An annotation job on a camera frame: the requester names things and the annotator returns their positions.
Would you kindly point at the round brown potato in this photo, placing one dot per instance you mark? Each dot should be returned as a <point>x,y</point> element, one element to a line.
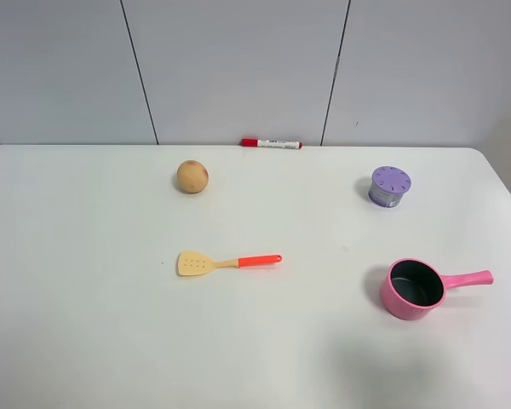
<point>192,177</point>

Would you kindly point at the purple lidded can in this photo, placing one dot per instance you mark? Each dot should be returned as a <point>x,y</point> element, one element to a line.
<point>388,186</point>

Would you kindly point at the yellow spatula orange handle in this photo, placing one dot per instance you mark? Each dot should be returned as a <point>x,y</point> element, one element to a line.
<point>192,263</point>

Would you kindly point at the red whiteboard marker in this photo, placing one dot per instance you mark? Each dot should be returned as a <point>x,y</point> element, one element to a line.
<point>254,142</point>

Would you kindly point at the pink toy saucepan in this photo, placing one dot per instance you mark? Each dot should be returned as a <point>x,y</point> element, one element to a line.
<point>412,288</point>

